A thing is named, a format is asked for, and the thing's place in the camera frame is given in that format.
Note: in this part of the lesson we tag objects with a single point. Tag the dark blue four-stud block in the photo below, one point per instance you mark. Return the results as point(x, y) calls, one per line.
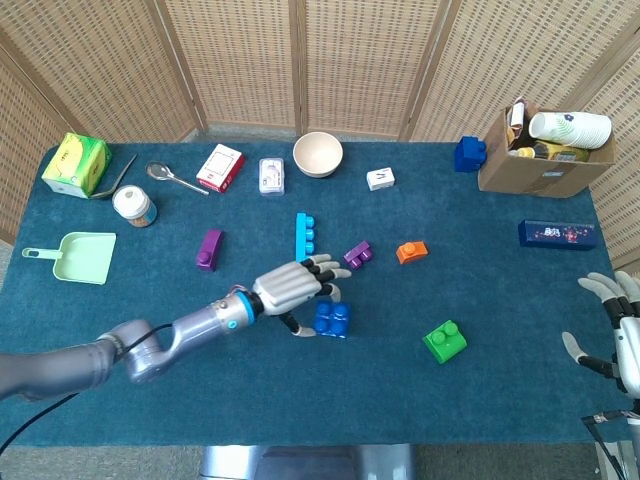
point(332, 320)

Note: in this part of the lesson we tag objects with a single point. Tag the metal spoon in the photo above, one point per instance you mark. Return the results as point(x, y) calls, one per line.
point(159, 171)

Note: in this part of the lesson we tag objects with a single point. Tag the light blue long block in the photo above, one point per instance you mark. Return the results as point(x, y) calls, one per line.
point(301, 235)

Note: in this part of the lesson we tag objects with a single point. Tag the dark blue long box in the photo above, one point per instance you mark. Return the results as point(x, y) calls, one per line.
point(557, 234)

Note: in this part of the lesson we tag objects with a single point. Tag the purple two-stud small block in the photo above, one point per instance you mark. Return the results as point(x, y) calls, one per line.
point(357, 254)

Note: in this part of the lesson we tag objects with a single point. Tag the snack packets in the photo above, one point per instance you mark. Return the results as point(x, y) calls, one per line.
point(516, 120)

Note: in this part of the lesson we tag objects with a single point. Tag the red and white box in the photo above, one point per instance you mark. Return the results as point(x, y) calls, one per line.
point(220, 167)

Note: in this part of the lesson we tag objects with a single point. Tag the small white box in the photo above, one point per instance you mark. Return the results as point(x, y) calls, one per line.
point(380, 179)

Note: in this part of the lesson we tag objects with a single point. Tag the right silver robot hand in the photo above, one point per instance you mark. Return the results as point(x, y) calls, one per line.
point(631, 350)

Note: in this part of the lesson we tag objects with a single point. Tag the purple one-stud curved block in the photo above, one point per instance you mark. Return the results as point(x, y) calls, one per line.
point(210, 248)

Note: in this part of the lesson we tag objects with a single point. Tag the yellow drink bottle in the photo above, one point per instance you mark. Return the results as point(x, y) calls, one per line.
point(555, 151)

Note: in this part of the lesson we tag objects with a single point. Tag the light green dustpan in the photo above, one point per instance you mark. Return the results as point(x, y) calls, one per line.
point(85, 257)

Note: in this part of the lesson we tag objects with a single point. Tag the orange one-stud block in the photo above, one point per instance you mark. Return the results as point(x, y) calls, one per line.
point(412, 252)

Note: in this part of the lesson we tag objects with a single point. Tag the teal table carpet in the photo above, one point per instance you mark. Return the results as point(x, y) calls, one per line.
point(300, 400)

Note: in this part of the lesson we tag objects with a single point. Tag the paper cups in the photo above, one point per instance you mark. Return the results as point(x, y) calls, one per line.
point(570, 130)

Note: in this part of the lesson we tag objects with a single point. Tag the dark blue tall block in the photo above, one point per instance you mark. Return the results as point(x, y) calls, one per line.
point(469, 155)

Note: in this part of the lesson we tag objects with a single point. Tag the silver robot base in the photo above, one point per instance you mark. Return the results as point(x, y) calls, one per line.
point(305, 462)

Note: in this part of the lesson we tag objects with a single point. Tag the green yellow tissue pack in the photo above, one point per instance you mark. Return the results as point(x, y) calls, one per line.
point(75, 162)

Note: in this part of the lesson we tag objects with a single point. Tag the clear plastic white case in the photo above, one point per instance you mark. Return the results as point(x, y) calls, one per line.
point(272, 176)

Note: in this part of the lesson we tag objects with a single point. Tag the green two-stud block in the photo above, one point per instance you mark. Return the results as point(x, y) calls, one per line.
point(445, 344)

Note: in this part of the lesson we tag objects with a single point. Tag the white-lidded clear jar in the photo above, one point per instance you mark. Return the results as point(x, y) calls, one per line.
point(132, 205)

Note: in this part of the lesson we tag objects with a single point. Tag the beige bowl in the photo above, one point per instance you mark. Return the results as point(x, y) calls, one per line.
point(317, 155)

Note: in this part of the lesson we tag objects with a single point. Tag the wicker folding screen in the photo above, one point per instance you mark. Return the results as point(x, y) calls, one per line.
point(240, 60)

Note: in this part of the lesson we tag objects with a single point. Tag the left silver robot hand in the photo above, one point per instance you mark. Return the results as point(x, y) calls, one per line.
point(287, 287)

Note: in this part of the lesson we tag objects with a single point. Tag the cardboard box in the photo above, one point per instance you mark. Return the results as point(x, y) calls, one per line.
point(530, 175)

